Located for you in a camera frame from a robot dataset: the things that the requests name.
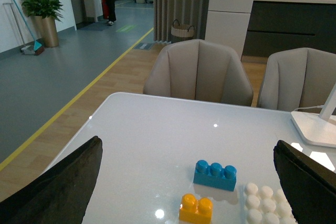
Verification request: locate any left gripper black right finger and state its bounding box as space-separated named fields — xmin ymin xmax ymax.
xmin=274 ymin=140 xmax=335 ymax=223

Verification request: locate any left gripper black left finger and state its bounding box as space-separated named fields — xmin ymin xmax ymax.
xmin=1 ymin=136 xmax=103 ymax=223

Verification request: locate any yellow two-stud block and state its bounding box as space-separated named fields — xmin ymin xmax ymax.
xmin=178 ymin=194 xmax=213 ymax=224

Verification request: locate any blue three-stud block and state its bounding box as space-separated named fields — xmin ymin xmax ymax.
xmin=193 ymin=160 xmax=237 ymax=191

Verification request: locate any white desk lamp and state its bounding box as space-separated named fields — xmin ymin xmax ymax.
xmin=291 ymin=85 xmax=335 ymax=148

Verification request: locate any beige chair right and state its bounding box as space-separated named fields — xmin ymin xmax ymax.
xmin=257 ymin=48 xmax=335 ymax=113

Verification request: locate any beige chair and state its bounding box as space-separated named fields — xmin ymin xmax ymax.
xmin=143 ymin=39 xmax=254 ymax=106
xmin=257 ymin=48 xmax=335 ymax=113

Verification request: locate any teal broom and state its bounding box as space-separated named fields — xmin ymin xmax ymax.
xmin=12 ymin=0 xmax=45 ymax=56

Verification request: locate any grey dustpan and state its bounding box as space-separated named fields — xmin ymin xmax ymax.
xmin=3 ymin=3 xmax=35 ymax=55

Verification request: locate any beige chair left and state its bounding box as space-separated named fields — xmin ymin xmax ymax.
xmin=143 ymin=39 xmax=254 ymax=106

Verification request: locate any dark grey cabinet counter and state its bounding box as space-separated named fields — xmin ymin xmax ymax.
xmin=243 ymin=1 xmax=335 ymax=57

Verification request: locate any green potted plant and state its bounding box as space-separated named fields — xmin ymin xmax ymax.
xmin=22 ymin=0 xmax=63 ymax=48

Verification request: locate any red bin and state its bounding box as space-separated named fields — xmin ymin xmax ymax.
xmin=101 ymin=0 xmax=109 ymax=20

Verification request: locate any white pillar cabinet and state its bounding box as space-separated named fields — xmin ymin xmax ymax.
xmin=205 ymin=0 xmax=254 ymax=56

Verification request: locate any grey curtain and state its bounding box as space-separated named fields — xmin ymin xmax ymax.
xmin=153 ymin=0 xmax=209 ymax=42

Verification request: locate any white studded base plate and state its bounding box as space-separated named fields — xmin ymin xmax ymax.
xmin=243 ymin=182 xmax=297 ymax=224

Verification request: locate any white lamp cable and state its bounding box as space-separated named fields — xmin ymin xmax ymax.
xmin=292 ymin=105 xmax=323 ymax=112

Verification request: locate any woven basket with handles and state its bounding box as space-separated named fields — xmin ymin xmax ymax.
xmin=171 ymin=19 xmax=195 ymax=43

